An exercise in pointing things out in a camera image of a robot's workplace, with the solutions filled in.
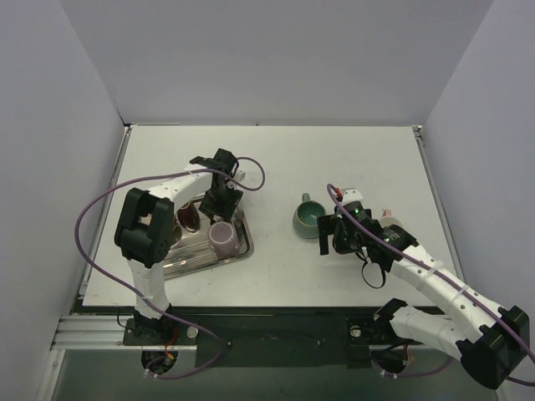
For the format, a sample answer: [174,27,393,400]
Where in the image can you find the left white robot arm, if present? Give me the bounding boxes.
[115,149,243,344]

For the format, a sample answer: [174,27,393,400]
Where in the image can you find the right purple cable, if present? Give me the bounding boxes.
[326,182,535,388]

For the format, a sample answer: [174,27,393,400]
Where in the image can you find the mauve cylindrical mug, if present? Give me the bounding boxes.
[207,221,240,259]

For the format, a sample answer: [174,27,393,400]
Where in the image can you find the purple cable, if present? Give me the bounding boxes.
[74,156,267,380]
[326,182,535,388]

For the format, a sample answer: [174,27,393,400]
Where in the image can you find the small brown mug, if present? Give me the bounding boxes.
[176,201,201,232]

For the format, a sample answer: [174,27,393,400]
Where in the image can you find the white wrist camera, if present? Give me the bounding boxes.
[340,188,364,206]
[231,165,246,182]

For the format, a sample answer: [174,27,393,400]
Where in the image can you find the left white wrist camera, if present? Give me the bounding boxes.
[231,165,246,182]

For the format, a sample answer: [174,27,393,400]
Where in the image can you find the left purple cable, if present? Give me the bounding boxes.
[74,156,267,380]

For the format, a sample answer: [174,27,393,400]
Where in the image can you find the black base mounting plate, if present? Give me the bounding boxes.
[70,307,427,369]

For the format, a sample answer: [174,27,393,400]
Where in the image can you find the teal glazed mug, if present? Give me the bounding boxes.
[293,193,326,240]

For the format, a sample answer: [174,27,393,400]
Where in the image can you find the stainless steel tray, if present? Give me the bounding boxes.
[163,196,253,280]

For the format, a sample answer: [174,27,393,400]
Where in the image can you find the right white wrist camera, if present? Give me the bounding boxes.
[340,188,364,206]

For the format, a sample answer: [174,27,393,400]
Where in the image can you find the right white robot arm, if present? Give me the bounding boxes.
[318,201,530,389]

